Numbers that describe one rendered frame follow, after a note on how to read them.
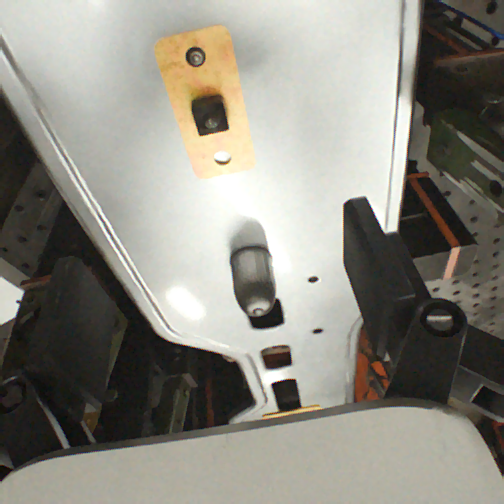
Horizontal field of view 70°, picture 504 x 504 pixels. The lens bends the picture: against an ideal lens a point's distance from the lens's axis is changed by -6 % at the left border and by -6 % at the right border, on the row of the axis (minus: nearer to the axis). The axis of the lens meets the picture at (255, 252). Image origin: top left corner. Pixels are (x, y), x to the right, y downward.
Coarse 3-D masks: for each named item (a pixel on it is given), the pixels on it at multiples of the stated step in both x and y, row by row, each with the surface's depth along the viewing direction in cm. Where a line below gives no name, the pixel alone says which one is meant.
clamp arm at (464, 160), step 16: (448, 112) 23; (464, 112) 23; (432, 128) 24; (448, 128) 23; (464, 128) 22; (480, 128) 22; (432, 144) 25; (448, 144) 23; (464, 144) 22; (480, 144) 21; (496, 144) 20; (432, 160) 25; (448, 160) 24; (464, 160) 22; (480, 160) 21; (496, 160) 20; (448, 176) 24; (464, 176) 23; (480, 176) 21; (496, 176) 20; (480, 192) 22; (496, 192) 21; (496, 208) 21
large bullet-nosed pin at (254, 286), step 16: (240, 256) 28; (256, 256) 28; (240, 272) 27; (256, 272) 27; (272, 272) 28; (240, 288) 26; (256, 288) 26; (272, 288) 27; (240, 304) 26; (256, 304) 26; (272, 304) 26
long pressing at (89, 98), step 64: (0, 0) 15; (64, 0) 16; (128, 0) 16; (192, 0) 16; (256, 0) 17; (320, 0) 17; (384, 0) 17; (0, 64) 17; (64, 64) 18; (128, 64) 18; (256, 64) 19; (320, 64) 19; (384, 64) 19; (64, 128) 20; (128, 128) 21; (256, 128) 21; (320, 128) 22; (384, 128) 22; (64, 192) 23; (128, 192) 24; (192, 192) 24; (256, 192) 25; (320, 192) 25; (384, 192) 26; (128, 256) 28; (192, 256) 28; (320, 256) 30; (192, 320) 34; (320, 320) 37; (256, 384) 45; (320, 384) 48
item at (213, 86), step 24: (168, 48) 17; (216, 48) 18; (168, 72) 18; (192, 72) 18; (216, 72) 19; (168, 96) 19; (192, 96) 19; (216, 96) 19; (240, 96) 20; (192, 120) 20; (240, 120) 21; (192, 144) 21; (216, 144) 22; (240, 144) 22; (192, 168) 23; (216, 168) 23; (240, 168) 23
